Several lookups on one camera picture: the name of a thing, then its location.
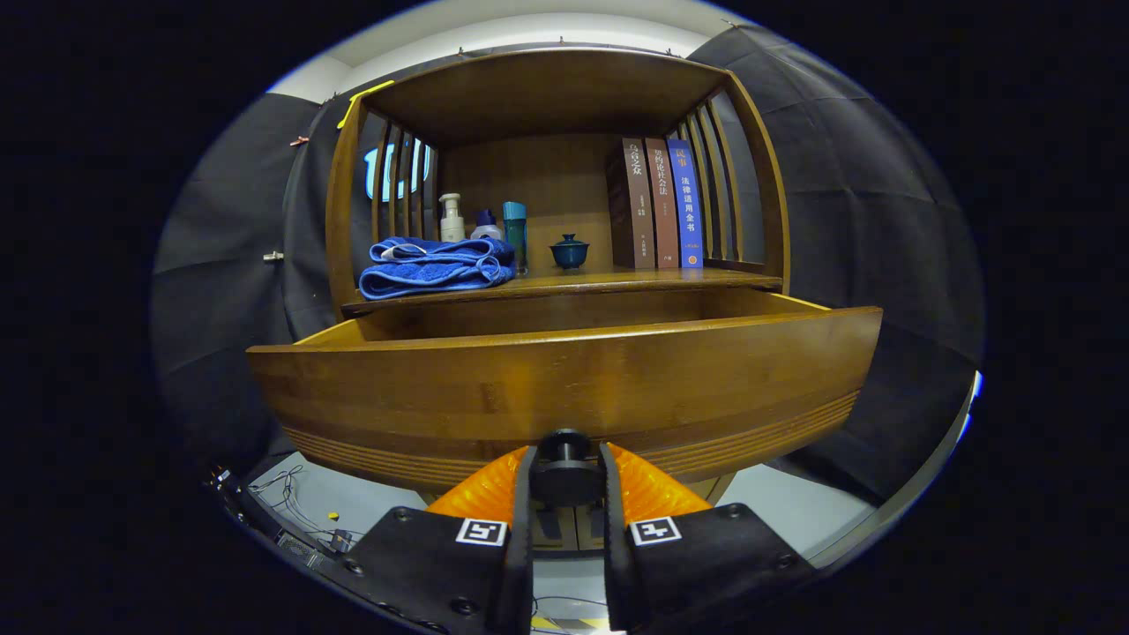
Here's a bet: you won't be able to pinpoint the black drawer knob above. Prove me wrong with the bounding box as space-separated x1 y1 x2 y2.
527 429 608 509

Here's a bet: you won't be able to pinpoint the white pump bottle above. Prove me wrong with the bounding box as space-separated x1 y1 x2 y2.
438 192 467 243

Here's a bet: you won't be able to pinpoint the blue lidded tea bowl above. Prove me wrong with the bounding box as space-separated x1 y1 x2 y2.
549 233 591 271

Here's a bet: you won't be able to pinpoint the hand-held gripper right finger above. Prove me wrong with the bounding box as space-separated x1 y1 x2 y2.
598 441 819 635

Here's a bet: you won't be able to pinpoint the blue book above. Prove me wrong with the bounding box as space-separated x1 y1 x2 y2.
666 138 705 269

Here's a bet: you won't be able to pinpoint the wooden countertop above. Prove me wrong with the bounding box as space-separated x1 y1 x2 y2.
340 265 784 318

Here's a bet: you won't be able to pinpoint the reddish brown book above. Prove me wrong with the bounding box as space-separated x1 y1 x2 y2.
644 137 681 269

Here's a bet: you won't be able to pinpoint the teal clear bottle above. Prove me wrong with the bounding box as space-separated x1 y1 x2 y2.
502 201 529 274

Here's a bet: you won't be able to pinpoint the blue folded towel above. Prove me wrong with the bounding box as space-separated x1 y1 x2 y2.
358 235 519 302

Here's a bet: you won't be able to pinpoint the tangled thin cable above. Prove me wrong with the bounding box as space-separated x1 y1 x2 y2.
251 466 354 548

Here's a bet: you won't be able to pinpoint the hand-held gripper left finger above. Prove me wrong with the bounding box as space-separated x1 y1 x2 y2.
335 444 539 635

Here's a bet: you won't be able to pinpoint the dark brown book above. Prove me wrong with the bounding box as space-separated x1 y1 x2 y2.
605 137 658 271

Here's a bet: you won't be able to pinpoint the wooden cabinet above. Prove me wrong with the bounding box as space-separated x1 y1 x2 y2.
325 47 792 557

